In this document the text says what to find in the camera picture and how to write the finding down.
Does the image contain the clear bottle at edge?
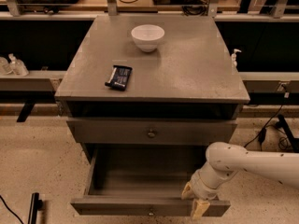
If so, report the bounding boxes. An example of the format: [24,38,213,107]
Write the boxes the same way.
[0,57,12,75]

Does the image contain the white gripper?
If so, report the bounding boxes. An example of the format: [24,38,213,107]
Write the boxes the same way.
[181,170,219,219]

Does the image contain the white bowl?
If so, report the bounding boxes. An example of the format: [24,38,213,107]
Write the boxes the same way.
[131,24,165,52]

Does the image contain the grey drawer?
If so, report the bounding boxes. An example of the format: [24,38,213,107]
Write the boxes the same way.
[67,118,237,146]
[70,145,232,218]

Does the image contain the black floor cable left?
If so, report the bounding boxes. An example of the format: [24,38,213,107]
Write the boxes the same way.
[0,193,26,224]

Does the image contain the white pump bottle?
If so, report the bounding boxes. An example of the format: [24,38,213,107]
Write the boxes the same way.
[231,49,242,67]

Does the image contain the black floor cable right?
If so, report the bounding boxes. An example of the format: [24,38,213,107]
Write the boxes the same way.
[242,91,292,152]

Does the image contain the black stand foot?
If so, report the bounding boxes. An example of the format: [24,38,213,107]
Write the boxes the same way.
[27,192,43,224]

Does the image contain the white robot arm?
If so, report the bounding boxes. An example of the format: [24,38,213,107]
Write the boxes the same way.
[181,142,299,219]

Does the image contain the grey drawer cabinet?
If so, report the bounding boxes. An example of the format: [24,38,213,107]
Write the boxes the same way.
[54,14,251,154]

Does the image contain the grey top drawer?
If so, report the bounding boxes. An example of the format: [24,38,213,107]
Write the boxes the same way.
[67,118,237,146]

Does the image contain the black metal leg right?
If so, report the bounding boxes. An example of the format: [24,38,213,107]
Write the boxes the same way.
[278,115,299,153]

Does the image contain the black floor cable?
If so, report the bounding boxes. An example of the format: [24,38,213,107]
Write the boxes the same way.
[0,193,26,224]
[242,91,292,152]

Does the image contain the black bundled cables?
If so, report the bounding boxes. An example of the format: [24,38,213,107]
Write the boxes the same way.
[180,0,209,17]

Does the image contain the clear sanitizer bottle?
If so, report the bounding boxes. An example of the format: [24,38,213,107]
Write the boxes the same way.
[8,53,29,77]

